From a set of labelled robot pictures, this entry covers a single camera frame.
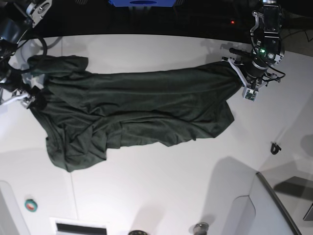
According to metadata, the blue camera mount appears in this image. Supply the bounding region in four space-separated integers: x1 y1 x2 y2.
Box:
108 0 176 7

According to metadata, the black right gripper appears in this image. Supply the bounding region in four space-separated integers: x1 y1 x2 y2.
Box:
0 67 34 108

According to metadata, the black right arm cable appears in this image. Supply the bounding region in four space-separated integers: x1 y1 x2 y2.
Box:
7 36 48 74

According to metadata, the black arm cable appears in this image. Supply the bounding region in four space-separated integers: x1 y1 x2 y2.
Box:
7 36 48 74
264 66 286 84

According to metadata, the green red tape roll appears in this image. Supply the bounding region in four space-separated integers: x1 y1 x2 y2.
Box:
24 199 38 212

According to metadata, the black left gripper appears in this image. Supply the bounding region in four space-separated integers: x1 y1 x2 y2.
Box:
222 47 281 101

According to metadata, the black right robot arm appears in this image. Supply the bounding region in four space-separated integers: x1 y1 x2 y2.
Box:
0 0 53 109

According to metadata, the round metal knob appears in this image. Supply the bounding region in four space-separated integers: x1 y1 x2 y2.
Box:
193 222 209 235

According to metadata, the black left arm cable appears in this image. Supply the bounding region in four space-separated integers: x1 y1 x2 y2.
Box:
264 66 286 84

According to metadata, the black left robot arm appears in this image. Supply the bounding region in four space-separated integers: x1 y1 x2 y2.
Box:
222 0 286 101

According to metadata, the small black clip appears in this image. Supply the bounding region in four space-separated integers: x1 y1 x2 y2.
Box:
270 142 282 155

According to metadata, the white slotted vent plate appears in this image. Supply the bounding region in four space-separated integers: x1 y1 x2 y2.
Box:
50 217 108 235

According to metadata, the dark green t-shirt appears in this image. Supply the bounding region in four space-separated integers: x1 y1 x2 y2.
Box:
28 56 242 172

